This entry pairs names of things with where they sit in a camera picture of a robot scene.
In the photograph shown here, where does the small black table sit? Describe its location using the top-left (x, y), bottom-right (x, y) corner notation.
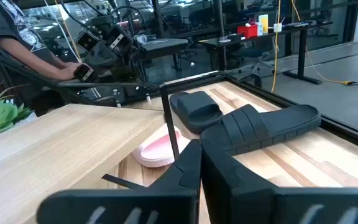
top-left (139, 38), bottom-right (190, 73)

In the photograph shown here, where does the red box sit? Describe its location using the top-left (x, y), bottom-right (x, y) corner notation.
top-left (237, 24), bottom-right (259, 39)

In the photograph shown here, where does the black table frame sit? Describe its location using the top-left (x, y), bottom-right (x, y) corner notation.
top-left (54, 70), bottom-right (358, 149)

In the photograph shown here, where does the pink striped slide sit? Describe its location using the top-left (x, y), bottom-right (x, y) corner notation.
top-left (131, 123), bottom-right (193, 169)

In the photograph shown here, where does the yellow carton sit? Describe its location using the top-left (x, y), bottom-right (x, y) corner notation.
top-left (258, 14), bottom-right (269, 34)

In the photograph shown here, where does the person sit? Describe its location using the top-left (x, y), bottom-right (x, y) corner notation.
top-left (0, 0), bottom-right (85, 105)

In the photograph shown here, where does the hanging yellow cable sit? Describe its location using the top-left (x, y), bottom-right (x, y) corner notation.
top-left (270, 0), bottom-right (282, 93)

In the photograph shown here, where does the black desk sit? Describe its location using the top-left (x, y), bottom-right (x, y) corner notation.
top-left (199, 21), bottom-right (334, 85)

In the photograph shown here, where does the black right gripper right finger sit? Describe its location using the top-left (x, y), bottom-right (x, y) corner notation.
top-left (200, 139), bottom-right (358, 224)

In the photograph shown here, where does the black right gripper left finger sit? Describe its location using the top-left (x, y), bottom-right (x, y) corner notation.
top-left (37, 139), bottom-right (203, 224)

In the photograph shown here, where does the yellow floor cable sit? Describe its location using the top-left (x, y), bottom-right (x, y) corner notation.
top-left (290, 0), bottom-right (357, 86)

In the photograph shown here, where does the white geometric planter pot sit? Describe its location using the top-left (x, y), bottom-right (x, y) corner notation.
top-left (0, 111), bottom-right (39, 142)

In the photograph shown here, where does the black striped slide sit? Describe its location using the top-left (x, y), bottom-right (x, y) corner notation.
top-left (199, 103), bottom-right (322, 156)
top-left (168, 90), bottom-right (224, 134)

